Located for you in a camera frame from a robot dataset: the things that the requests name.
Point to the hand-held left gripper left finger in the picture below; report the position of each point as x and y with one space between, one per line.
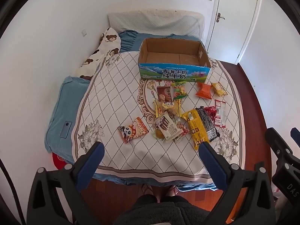
90 166

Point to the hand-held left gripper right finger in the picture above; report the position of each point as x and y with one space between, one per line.
212 161

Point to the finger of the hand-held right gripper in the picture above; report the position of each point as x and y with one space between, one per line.
295 134
275 140

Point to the red triangular snack packet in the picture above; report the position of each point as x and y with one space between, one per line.
211 113

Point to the clear small cake packet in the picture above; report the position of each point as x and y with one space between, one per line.
157 134

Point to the printed cardboard box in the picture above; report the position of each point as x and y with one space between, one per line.
173 71

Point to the red round object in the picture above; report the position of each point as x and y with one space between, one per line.
58 161

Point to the long yellow snack packet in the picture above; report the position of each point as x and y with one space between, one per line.
195 129

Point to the black snack packet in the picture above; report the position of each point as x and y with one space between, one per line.
208 124

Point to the pink snack packet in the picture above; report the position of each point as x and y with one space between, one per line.
184 131

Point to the blue smartphone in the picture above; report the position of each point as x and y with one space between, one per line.
66 129

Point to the red white long packet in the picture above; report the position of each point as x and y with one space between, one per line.
219 114

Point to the person's right foot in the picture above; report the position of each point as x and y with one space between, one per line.
173 190

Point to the person's foot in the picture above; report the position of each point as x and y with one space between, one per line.
173 190
147 189

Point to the orange panda snack packet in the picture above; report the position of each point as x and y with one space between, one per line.
132 131

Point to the white chocolate biscuit packet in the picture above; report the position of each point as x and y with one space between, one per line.
167 126

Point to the person's left foot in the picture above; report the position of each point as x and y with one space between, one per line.
147 189

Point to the yellow bread packet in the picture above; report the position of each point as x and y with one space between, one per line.
167 107

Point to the dark fleece clothing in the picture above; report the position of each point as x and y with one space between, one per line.
161 211

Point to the blue pillow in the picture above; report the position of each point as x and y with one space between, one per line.
58 103

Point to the small yellow snack packet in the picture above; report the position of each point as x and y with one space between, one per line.
219 88

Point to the floral quilted bed mat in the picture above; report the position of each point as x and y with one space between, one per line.
112 93

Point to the green candy packet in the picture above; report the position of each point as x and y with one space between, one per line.
179 91

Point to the brown snack packet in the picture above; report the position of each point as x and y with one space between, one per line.
164 94

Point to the bear print pillow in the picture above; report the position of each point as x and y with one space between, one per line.
107 39

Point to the white door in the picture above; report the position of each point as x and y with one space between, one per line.
234 16

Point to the white wall socket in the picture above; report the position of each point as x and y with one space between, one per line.
83 32

